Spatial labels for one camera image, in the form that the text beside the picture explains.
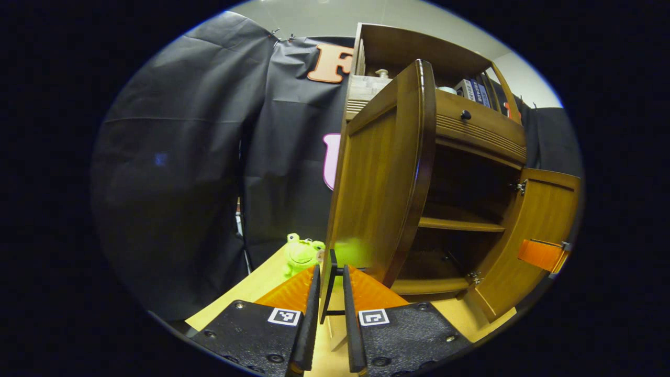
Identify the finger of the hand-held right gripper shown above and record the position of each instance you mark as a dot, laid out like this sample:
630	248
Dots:
542	255

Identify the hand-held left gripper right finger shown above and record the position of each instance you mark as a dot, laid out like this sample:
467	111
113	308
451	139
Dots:
352	324

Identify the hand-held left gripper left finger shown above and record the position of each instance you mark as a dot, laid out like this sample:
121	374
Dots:
309	324

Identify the wooden shoe cabinet door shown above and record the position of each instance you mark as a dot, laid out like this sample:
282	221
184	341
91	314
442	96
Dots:
539	235
377	173

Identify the wooden double-door shoe cabinet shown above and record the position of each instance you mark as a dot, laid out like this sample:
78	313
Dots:
413	47

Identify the metal door hinge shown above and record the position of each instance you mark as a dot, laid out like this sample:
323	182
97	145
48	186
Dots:
521	187
474	278

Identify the wooden inner cabinet shelf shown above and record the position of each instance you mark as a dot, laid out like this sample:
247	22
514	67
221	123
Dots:
460	225

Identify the wooden cabinet drawer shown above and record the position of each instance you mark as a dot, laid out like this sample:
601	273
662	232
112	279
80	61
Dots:
487	128

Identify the green frog plush toy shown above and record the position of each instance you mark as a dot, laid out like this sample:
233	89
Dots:
302	255

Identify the black round drawer knob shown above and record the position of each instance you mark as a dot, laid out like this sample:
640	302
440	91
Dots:
465	114

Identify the blue spine book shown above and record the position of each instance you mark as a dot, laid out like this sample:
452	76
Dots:
484	97

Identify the navy spine book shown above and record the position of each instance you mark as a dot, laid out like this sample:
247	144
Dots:
475	91

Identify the white spine book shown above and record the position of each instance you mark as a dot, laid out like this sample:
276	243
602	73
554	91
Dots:
463	88

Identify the white cup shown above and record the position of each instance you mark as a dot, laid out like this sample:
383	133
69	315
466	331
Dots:
447	90

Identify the black backdrop cloth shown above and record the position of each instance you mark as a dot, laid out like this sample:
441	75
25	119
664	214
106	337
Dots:
183	157

